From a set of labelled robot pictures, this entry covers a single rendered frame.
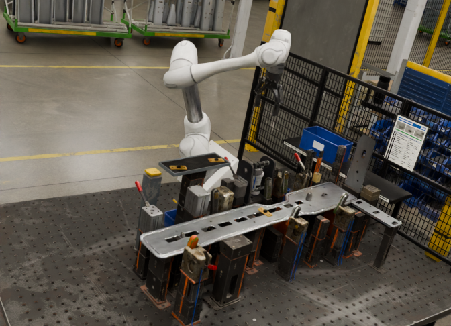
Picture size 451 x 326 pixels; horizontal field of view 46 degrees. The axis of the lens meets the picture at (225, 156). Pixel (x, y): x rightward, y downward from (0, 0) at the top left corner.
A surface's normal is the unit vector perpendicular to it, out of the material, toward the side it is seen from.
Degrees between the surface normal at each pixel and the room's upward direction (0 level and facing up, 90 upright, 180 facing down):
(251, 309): 0
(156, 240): 0
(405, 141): 90
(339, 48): 91
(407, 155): 90
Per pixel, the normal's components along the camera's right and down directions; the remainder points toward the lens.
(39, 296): 0.18, -0.90
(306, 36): -0.85, 0.08
